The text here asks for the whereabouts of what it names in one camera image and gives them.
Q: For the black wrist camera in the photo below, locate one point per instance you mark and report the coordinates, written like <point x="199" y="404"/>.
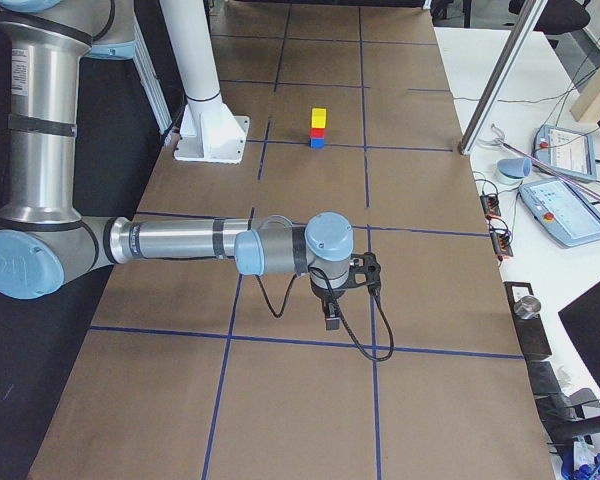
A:
<point x="364" y="271"/>

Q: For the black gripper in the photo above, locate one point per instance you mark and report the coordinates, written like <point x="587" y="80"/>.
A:
<point x="326" y="296"/>

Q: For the red wooden cube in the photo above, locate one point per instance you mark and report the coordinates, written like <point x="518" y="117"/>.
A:
<point x="317" y="133"/>

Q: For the aluminium frame post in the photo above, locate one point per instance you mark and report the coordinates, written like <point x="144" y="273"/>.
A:
<point x="528" y="18"/>

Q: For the black box on desk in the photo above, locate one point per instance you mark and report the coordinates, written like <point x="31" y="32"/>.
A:
<point x="530" y="331"/>

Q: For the blue wooden cube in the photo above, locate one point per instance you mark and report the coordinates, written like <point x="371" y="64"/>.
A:
<point x="317" y="143"/>

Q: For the white side desk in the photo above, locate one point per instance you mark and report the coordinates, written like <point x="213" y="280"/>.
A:
<point x="529" y="99"/>

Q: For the near teach pendant tablet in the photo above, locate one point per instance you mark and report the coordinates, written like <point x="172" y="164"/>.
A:
<point x="562" y="211"/>

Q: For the yellow wooden cube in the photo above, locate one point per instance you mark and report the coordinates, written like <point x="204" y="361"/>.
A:
<point x="318" y="118"/>

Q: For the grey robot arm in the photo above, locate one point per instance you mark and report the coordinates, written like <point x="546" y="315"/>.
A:
<point x="69" y="205"/>

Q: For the white camera mast base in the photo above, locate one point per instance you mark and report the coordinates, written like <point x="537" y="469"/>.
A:
<point x="209" y="131"/>

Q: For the far teach pendant tablet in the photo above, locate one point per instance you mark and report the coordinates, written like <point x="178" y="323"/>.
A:
<point x="569" y="152"/>

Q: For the silver metal cup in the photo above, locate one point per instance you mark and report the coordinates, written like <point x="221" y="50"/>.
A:
<point x="527" y="307"/>

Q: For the teach pendant tablet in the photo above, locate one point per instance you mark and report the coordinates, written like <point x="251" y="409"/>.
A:
<point x="569" y="152"/>
<point x="562" y="211"/>

